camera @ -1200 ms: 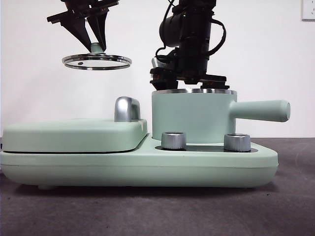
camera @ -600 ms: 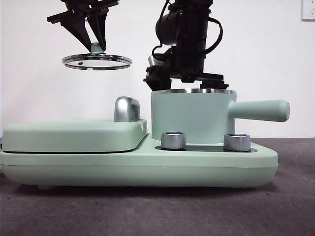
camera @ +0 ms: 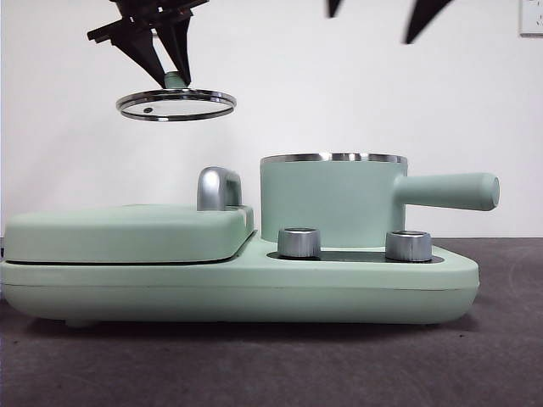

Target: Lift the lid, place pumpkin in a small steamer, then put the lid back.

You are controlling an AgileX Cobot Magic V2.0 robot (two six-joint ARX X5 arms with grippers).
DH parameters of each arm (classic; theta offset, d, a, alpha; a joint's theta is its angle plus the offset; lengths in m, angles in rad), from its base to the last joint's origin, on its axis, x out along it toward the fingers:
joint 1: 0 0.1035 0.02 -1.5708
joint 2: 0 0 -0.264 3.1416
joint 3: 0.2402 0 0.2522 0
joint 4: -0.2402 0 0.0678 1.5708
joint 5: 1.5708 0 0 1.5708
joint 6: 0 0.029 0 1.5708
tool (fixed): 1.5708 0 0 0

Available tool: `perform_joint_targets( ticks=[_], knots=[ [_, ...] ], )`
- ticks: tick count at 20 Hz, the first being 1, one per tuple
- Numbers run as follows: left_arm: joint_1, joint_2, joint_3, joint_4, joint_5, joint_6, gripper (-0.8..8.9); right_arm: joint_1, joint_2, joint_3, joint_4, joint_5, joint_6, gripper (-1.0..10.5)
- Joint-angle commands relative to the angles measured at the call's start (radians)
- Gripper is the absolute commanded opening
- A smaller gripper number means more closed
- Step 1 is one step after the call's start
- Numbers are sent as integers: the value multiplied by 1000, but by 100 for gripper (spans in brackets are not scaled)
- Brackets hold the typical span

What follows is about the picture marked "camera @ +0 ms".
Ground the glass lid with green knob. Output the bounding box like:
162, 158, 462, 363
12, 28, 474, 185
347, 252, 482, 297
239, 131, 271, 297
115, 70, 238, 123

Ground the green hinged griddle cover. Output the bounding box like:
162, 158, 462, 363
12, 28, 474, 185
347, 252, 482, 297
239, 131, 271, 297
3, 203, 258, 266

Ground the silver control knob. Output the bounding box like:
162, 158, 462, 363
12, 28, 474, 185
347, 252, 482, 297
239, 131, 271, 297
276, 227, 322, 259
384, 231, 433, 262

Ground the green breakfast machine base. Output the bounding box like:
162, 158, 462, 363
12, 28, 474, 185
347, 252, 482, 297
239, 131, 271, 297
0, 239, 480, 330

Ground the black control panel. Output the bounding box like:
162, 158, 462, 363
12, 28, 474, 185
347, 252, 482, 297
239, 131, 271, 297
265, 249, 445, 265

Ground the white wall socket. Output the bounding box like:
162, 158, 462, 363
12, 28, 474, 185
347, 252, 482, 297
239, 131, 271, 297
519, 0, 543, 37

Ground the silver cover handle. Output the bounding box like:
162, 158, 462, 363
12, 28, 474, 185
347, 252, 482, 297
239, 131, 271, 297
195, 167, 244, 212

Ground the green steamer pot with handle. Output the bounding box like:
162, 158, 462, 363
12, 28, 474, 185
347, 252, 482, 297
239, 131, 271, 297
259, 152, 501, 252

